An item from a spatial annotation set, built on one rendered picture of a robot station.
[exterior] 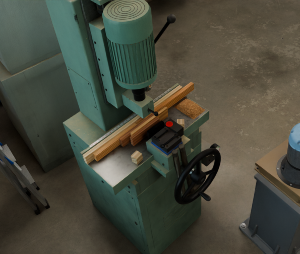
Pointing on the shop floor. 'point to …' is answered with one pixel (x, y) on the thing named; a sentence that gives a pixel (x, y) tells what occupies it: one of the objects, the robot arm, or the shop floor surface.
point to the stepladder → (23, 176)
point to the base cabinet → (143, 208)
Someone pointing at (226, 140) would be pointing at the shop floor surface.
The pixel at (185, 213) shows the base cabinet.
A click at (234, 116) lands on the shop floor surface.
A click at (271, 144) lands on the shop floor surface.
